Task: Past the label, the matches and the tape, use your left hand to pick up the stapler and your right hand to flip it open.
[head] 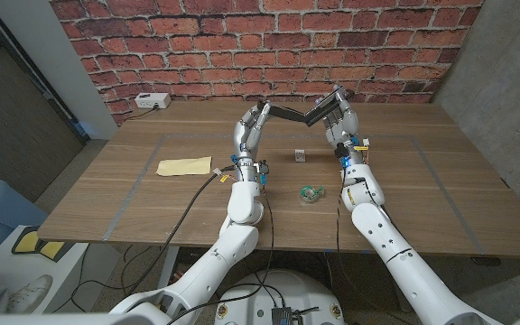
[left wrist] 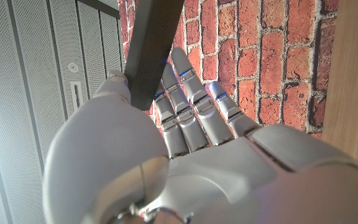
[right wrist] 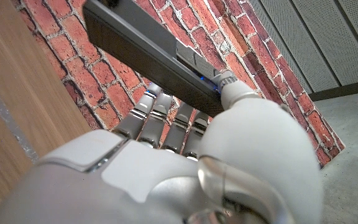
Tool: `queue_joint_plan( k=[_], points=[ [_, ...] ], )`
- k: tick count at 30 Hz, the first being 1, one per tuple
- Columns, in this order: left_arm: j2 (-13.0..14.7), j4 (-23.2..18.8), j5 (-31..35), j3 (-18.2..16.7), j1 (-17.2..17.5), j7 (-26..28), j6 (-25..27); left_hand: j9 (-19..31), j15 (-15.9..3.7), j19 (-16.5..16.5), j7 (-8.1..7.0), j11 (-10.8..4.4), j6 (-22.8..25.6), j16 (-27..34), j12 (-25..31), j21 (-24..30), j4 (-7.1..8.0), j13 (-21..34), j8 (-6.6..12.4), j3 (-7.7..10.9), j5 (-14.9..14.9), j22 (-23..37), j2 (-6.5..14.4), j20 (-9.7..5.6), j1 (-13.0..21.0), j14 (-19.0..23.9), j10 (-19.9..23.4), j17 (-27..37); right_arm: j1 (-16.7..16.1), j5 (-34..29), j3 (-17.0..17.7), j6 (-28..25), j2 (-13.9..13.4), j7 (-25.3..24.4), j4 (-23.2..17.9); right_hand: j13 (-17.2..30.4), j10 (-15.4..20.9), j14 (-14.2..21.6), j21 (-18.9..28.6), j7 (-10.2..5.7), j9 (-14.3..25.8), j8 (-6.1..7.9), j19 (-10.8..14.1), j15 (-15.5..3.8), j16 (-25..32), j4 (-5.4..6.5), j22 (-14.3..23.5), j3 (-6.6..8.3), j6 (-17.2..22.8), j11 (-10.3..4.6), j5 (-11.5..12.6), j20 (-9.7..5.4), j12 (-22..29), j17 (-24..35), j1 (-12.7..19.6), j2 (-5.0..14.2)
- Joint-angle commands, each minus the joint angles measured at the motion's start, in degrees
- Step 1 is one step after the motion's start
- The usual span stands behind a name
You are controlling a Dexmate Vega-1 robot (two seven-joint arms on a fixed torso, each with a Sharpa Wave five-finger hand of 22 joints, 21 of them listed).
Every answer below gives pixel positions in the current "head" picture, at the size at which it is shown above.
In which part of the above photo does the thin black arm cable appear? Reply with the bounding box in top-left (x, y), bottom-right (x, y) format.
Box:
top-left (164, 189), bottom-right (275, 325)
top-left (334, 170), bottom-right (405, 325)

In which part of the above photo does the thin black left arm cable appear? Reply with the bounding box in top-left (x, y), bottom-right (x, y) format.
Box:
top-left (164, 189), bottom-right (275, 325)

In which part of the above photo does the red brick print backdrop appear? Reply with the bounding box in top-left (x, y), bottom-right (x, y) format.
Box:
top-left (50, 0), bottom-right (486, 127)

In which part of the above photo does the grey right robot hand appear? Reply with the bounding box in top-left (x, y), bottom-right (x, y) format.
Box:
top-left (316, 84), bottom-right (371, 169)

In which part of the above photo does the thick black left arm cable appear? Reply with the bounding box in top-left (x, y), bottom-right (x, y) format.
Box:
top-left (124, 165), bottom-right (237, 299)

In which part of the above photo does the black module on torso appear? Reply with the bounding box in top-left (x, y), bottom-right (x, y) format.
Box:
top-left (271, 306), bottom-right (321, 325)

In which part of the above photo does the dark brown door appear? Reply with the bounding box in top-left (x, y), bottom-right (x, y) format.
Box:
top-left (0, 0), bottom-right (86, 203)

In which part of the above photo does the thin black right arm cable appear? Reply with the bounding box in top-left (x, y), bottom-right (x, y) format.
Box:
top-left (334, 170), bottom-right (405, 325)

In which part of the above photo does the yellow paper label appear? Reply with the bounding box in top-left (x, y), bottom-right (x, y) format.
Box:
top-left (155, 155), bottom-right (213, 178)

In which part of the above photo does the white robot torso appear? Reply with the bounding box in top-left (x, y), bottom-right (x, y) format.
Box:
top-left (214, 269), bottom-right (346, 325)

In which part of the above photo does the white base with yellow pads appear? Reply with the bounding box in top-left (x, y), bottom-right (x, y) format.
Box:
top-left (0, 224), bottom-right (121, 313)

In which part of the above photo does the white sneaker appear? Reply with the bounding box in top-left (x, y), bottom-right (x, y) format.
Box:
top-left (6, 274), bottom-right (55, 314)

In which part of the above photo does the black power strip cord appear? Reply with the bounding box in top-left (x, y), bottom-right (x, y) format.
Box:
top-left (124, 106), bottom-right (160, 123)

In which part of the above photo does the white power strip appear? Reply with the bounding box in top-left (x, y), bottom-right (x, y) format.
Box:
top-left (134, 92), bottom-right (172, 110)

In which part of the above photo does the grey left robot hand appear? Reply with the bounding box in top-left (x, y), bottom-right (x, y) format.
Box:
top-left (229, 99), bottom-right (274, 184)

